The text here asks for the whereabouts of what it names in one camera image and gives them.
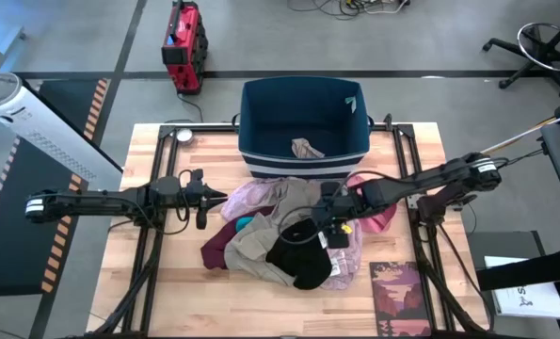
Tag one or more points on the khaki garment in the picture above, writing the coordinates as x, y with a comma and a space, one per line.
251, 249

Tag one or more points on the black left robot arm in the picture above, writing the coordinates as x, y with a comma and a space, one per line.
96, 203

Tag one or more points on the black aluminium table frame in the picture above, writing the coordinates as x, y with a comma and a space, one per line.
204, 127

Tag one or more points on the red tool case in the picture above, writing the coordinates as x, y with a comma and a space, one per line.
185, 52

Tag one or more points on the black garment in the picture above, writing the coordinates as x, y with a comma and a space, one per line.
303, 263

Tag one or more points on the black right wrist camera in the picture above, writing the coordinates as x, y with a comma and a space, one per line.
337, 239

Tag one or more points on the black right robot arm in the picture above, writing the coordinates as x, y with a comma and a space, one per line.
430, 176

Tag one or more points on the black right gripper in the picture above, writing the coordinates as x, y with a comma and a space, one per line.
340, 205

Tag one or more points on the white shirt label card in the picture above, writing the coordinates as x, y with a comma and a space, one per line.
335, 267

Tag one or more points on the black hazard-striped floor mat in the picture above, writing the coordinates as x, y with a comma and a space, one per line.
68, 101
11, 254

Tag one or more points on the round silver disc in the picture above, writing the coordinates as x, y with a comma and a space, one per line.
184, 135

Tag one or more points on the yellow wooden pole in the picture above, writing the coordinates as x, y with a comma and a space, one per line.
519, 136

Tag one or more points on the black swivel stool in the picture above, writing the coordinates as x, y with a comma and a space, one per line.
515, 48

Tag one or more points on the grey-beige crumpled cloth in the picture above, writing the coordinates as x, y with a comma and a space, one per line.
304, 149

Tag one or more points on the white tower fan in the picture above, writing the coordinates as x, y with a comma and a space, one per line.
35, 124

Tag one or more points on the white paper booklet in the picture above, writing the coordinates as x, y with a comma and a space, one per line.
529, 301

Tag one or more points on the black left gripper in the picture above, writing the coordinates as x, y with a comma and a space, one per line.
197, 194

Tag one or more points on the lilac linen shirt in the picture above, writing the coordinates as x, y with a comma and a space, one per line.
251, 198

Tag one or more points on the landscape print mat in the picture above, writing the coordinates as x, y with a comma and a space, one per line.
399, 296

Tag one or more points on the navy white striped fabric basket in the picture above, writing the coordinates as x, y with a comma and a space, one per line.
303, 165

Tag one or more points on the maroon garment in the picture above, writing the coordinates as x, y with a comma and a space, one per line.
216, 249

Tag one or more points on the pink garment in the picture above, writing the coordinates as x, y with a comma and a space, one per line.
378, 221

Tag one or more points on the teal cloth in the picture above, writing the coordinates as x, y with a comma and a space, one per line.
244, 224

